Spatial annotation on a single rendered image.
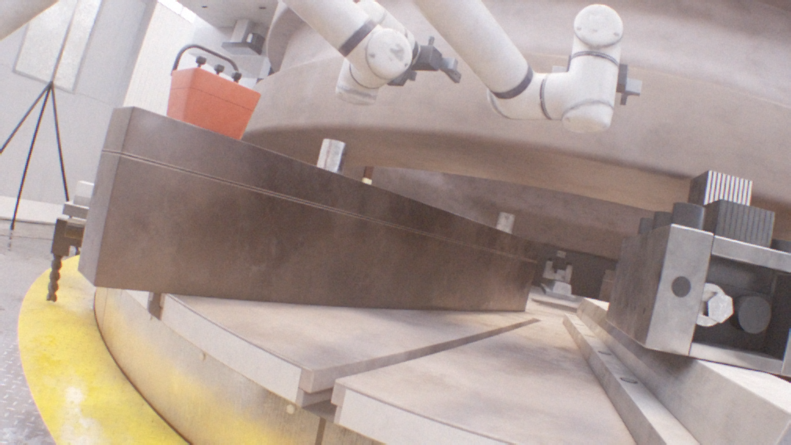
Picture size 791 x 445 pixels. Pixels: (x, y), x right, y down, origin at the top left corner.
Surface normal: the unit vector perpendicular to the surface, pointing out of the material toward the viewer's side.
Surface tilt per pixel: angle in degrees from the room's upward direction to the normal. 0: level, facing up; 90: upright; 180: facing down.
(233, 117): 97
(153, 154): 90
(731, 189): 90
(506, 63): 116
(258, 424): 90
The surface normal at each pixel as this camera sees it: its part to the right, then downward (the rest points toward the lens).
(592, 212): -0.33, -0.11
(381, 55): 0.36, 0.14
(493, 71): -0.02, 0.86
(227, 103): 0.77, 0.28
